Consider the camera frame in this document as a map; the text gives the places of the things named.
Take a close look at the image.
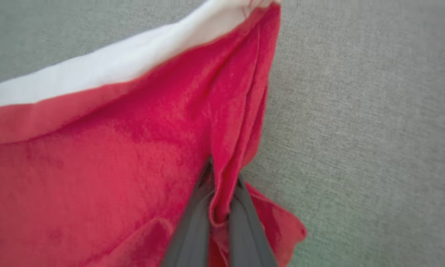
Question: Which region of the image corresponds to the red garment with chest print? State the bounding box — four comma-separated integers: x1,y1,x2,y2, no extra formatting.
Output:
0,0,307,267

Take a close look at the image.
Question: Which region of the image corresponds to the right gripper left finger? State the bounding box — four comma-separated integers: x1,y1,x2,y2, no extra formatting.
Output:
159,156,216,267

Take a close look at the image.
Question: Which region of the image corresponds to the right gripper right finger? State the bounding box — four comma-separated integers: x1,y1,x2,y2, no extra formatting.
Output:
228,174,278,267

